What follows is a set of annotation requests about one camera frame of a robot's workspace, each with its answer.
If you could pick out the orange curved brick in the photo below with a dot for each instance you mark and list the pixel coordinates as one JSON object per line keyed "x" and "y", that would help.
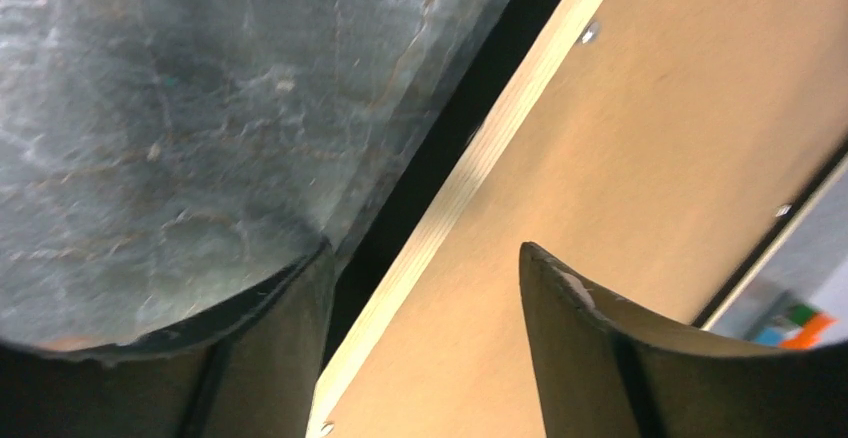
{"x": 809, "y": 333}

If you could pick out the blue brick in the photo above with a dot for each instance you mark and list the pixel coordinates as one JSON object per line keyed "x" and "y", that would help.
{"x": 769, "y": 336}

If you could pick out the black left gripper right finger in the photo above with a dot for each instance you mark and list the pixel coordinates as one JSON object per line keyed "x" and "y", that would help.
{"x": 605, "y": 366}

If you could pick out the light wooden picture frame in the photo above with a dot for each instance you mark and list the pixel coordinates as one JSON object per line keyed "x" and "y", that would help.
{"x": 464, "y": 176}

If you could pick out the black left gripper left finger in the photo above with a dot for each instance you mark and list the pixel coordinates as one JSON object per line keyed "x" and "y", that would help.
{"x": 246, "y": 367}

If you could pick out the green brick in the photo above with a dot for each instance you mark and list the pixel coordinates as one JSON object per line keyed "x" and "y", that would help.
{"x": 801, "y": 314}

